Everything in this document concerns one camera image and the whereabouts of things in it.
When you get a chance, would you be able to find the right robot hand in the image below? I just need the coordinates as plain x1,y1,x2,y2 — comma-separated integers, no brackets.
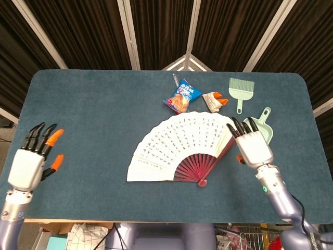
226,116,274,169

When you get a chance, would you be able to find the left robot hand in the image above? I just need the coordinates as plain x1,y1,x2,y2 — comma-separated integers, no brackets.
7,122,65,192

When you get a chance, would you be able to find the red ribbed white paper fan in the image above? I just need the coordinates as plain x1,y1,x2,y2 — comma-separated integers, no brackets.
126,111,236,188

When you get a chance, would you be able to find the light green hand brush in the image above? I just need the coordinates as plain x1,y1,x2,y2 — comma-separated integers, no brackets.
228,77,255,115

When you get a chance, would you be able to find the light green dustpan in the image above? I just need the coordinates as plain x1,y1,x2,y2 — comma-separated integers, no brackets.
243,107,274,145

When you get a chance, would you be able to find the crumpled white orange snack wrapper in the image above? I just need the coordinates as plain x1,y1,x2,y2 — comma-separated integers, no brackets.
201,91,229,113

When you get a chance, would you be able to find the cardboard box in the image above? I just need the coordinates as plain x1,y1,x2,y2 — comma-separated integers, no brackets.
33,222,115,250

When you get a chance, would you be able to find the blue felt table cover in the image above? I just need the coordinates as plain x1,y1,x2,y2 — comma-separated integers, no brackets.
16,69,333,225

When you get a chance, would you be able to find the teal box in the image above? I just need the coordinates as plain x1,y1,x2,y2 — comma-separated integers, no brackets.
46,235,69,250

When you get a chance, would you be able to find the blue red chip bag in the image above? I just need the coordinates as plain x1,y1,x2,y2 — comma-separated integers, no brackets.
163,78,203,115

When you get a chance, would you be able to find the white checkered cloth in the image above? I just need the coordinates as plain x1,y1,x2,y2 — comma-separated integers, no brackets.
67,223,113,250

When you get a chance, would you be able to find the red round item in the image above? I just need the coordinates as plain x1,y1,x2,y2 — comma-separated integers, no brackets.
267,237,284,250

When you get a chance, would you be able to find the dark brown pleated curtain panel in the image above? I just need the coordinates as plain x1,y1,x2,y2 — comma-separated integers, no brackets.
253,0,333,110
129,0,195,70
0,0,61,111
192,0,285,72
24,0,133,70

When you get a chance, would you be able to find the grey robot torso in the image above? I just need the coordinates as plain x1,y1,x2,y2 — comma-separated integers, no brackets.
106,222,217,250

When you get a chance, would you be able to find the white screen frame post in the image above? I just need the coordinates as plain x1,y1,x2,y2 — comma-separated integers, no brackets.
313,96,333,118
0,106,19,125
17,0,69,70
242,0,292,72
116,0,142,70
185,0,203,57

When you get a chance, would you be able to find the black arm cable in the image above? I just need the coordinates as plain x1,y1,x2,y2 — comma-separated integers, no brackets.
290,194,317,235

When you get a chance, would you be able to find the metal wire basket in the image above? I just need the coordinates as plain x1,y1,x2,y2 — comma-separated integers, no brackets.
215,224,288,250

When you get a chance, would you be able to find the white triangular frame base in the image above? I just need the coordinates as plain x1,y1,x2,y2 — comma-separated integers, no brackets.
161,54,209,72

